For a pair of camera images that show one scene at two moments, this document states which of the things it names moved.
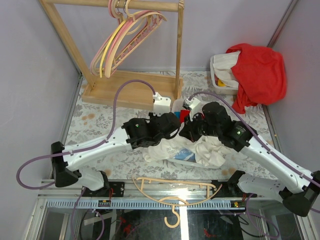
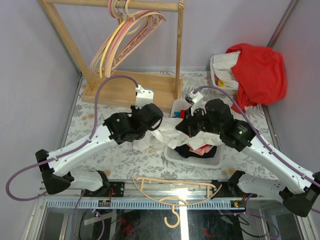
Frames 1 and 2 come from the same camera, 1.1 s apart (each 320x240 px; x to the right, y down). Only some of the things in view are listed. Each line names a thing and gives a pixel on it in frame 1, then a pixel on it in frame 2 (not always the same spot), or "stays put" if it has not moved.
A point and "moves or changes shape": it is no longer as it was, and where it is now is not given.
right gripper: [188, 131] stays put
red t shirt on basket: [261, 74] stays put
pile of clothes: [181, 114] → [203, 151]
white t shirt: [205, 150] moves or changes shape
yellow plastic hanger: [108, 45] stays put
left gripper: [152, 116] → [134, 109]
